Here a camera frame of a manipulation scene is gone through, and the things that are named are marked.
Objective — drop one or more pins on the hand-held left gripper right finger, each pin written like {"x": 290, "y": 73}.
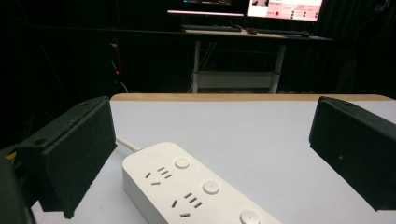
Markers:
{"x": 358, "y": 155}

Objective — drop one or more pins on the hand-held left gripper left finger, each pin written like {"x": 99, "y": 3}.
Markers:
{"x": 74, "y": 158}

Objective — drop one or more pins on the white power strip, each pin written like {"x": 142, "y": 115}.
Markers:
{"x": 193, "y": 189}

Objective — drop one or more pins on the black keyboard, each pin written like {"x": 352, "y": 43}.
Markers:
{"x": 211, "y": 28}
{"x": 280, "y": 31}

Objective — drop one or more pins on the white-legged desk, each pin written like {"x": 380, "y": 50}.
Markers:
{"x": 236, "y": 62}

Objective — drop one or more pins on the computer monitor with bright screen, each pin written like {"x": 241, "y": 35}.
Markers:
{"x": 285, "y": 9}

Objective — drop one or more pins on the black computer mouse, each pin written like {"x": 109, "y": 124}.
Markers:
{"x": 252, "y": 30}

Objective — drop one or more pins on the computer monitor with dark screen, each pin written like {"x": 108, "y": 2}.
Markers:
{"x": 205, "y": 7}

